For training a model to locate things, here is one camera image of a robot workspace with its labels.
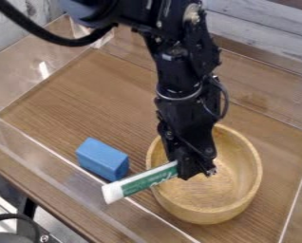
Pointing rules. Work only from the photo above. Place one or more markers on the black table leg bracket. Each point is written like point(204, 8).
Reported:
point(30, 228)

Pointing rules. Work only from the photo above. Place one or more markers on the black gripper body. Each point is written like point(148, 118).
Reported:
point(188, 120)

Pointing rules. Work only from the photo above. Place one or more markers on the brown wooden bowl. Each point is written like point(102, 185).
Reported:
point(206, 201)

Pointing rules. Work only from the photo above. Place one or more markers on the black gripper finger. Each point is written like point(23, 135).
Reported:
point(193, 163)

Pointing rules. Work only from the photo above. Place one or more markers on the green Expo marker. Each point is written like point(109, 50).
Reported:
point(140, 182)

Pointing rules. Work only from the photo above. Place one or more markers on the blue rectangular block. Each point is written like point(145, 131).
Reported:
point(102, 159)

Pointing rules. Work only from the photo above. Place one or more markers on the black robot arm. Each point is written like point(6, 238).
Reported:
point(173, 26)

